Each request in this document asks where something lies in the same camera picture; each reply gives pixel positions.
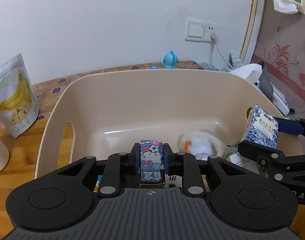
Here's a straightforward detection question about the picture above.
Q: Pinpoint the blue white porcelain pattern box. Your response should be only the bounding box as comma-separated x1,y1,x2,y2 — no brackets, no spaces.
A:
241,104,278,148

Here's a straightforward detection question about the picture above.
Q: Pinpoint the white hotel supplies box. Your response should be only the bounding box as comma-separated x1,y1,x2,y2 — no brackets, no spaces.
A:
228,152,259,174

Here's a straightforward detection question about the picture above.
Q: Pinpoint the white fluffy duck plush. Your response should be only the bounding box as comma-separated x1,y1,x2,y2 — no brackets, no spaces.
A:
178,131,227,160

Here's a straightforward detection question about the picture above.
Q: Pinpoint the small kitty patterned box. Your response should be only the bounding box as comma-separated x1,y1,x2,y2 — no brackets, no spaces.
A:
140,139,165,188

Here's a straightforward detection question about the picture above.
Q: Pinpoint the cartoon bear tissue pack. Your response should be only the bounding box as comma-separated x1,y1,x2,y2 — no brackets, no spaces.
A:
93,175,102,192

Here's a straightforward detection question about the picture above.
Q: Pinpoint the green checked cloth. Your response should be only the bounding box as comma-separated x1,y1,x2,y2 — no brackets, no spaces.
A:
221,141,240,159

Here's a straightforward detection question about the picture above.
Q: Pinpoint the white red kitty plush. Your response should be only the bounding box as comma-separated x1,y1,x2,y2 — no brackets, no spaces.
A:
164,174,182,188

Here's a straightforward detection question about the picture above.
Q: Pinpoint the light blue bedding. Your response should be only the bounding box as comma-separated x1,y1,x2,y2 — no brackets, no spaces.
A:
199,52,245,72

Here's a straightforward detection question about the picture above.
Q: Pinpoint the beige plastic storage bin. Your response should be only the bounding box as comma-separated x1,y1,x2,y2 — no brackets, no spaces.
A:
34,68,304,193

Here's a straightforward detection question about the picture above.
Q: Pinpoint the banana chips pouch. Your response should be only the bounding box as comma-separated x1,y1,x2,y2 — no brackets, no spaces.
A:
0,54,39,138

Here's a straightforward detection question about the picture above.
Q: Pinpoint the blue toy figurine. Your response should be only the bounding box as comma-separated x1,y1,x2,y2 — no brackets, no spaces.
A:
161,50,178,69

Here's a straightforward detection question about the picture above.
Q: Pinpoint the white device with grey strap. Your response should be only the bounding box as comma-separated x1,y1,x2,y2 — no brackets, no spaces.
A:
257,60,295,118

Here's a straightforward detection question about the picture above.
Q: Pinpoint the white plug with cable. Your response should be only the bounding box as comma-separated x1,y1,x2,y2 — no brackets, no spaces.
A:
210,33,233,69

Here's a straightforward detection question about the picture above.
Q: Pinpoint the white wall switch socket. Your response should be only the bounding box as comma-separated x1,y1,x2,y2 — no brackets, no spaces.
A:
184,18,219,43

